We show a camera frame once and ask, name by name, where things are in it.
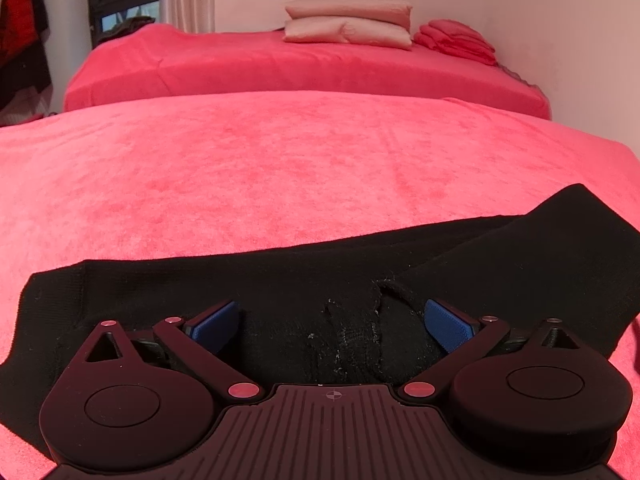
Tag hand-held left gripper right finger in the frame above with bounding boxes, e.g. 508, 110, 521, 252
398, 298, 583, 402

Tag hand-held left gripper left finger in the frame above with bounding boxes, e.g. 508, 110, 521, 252
75, 300, 267, 402

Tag black knit pants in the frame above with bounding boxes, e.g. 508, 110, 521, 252
0, 183, 640, 432

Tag pink fleece blanket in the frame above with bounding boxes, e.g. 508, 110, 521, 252
0, 91, 640, 480

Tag red bed blanket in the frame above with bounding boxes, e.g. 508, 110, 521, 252
63, 22, 553, 121

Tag folded red blanket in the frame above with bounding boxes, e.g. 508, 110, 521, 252
413, 19, 499, 67

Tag dark hanging clothes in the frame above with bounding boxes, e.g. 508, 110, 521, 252
0, 0, 54, 112

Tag pale pink pillow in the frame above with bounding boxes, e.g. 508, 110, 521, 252
285, 0, 414, 27
282, 16, 414, 51

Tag dark cloth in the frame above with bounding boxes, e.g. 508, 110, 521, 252
96, 16, 157, 44

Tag red hanging garment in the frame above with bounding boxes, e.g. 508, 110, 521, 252
0, 0, 41, 67

